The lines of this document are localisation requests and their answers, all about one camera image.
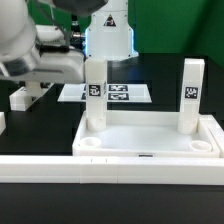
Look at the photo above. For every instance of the white right fence bar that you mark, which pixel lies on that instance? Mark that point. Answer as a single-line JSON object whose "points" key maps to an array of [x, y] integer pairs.
{"points": [[216, 131]]}

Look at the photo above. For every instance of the white fence bar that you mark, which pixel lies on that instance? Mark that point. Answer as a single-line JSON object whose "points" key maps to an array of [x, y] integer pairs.
{"points": [[111, 170], [216, 131]]}

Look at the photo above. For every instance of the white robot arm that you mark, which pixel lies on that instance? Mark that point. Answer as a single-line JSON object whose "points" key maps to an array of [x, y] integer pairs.
{"points": [[24, 56]]}

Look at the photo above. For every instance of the white desk top tray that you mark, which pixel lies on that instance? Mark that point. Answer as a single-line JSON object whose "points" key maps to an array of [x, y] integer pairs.
{"points": [[144, 134]]}

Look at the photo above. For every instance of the white front fence bar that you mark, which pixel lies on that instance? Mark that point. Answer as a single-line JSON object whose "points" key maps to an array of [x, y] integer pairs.
{"points": [[111, 170]]}

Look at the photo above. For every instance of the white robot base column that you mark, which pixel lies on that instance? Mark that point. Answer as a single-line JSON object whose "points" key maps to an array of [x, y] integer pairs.
{"points": [[109, 34]]}

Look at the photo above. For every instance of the white marker base plate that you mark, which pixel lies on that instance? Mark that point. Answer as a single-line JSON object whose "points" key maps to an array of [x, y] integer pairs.
{"points": [[124, 93]]}

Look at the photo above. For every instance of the white block at left edge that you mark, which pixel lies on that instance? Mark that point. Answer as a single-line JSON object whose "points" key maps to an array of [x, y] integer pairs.
{"points": [[2, 122]]}

